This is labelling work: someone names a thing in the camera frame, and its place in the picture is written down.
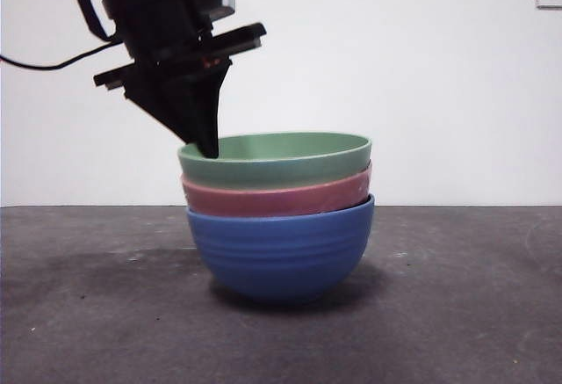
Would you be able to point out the blue ribbed bowl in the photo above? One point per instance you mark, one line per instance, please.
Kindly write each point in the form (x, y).
(281, 256)

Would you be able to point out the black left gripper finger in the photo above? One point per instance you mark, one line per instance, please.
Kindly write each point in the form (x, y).
(162, 98)
(204, 107)

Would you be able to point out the red ribbed bowl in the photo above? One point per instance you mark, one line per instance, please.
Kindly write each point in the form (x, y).
(272, 199)

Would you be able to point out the green ribbed bowl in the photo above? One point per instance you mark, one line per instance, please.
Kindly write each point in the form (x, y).
(281, 168)

